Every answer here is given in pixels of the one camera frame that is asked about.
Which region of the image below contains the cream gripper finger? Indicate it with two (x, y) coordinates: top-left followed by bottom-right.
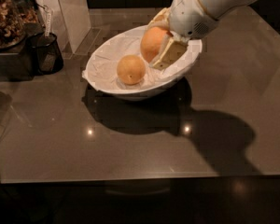
(149, 37), (189, 70)
(147, 7), (170, 31)

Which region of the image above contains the white paper bowl liner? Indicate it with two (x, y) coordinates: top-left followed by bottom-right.
(81, 35), (197, 91)

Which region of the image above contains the white oval bowl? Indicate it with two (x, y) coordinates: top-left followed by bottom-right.
(82, 24), (203, 103)

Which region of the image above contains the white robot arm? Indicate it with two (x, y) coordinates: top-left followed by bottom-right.
(148, 0), (258, 70)

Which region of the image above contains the black mesh cup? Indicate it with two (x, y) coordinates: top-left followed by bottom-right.
(27, 33), (63, 75)

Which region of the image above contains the white tag in cup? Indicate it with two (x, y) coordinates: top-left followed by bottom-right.
(44, 6), (53, 37)

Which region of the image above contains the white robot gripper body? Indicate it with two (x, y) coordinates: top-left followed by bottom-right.
(169, 0), (218, 39)

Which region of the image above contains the clear acrylic sign stand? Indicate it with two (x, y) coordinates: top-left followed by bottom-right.
(36, 0), (100, 57)

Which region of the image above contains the yellow-orange orange fruit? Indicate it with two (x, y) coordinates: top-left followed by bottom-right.
(117, 55), (146, 85)

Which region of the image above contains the deep orange fruit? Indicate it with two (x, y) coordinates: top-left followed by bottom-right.
(140, 27), (172, 63)

